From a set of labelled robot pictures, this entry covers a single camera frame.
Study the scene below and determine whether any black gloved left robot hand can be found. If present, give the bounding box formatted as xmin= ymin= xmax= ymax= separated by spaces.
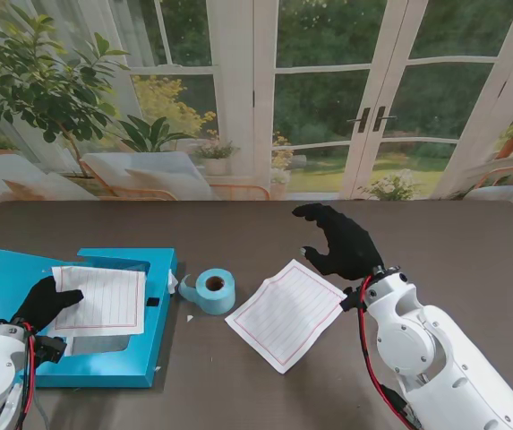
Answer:
xmin=9 ymin=275 xmax=85 ymax=335

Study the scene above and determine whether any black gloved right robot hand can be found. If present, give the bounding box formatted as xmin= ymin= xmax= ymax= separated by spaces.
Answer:
xmin=291 ymin=202 xmax=386 ymax=282

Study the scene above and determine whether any blue file box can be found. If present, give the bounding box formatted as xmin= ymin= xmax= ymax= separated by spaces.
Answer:
xmin=0 ymin=244 xmax=179 ymax=390

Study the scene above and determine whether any light blue label roll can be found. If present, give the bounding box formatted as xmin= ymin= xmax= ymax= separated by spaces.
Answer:
xmin=178 ymin=267 xmax=237 ymax=317

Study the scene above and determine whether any printed garden room backdrop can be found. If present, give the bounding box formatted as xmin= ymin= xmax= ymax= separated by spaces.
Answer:
xmin=0 ymin=0 xmax=513 ymax=241

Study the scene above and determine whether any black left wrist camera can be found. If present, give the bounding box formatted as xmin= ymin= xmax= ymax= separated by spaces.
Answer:
xmin=35 ymin=335 xmax=67 ymax=365

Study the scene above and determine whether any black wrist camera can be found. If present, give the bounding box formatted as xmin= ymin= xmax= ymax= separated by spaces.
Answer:
xmin=339 ymin=287 xmax=364 ymax=313
xmin=35 ymin=335 xmax=67 ymax=365

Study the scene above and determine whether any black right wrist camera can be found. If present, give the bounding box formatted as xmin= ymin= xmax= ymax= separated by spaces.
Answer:
xmin=339 ymin=287 xmax=364 ymax=313

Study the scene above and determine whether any red left arm cable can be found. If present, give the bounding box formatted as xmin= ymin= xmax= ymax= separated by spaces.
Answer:
xmin=13 ymin=320 xmax=40 ymax=430

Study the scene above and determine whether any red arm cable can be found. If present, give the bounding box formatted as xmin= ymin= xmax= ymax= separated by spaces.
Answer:
xmin=357 ymin=275 xmax=418 ymax=430
xmin=13 ymin=320 xmax=40 ymax=430

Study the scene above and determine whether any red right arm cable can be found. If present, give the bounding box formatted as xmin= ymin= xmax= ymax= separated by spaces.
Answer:
xmin=357 ymin=275 xmax=418 ymax=430

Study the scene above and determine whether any grey left arm cable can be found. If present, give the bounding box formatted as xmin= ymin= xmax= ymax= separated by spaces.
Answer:
xmin=31 ymin=393 xmax=54 ymax=430

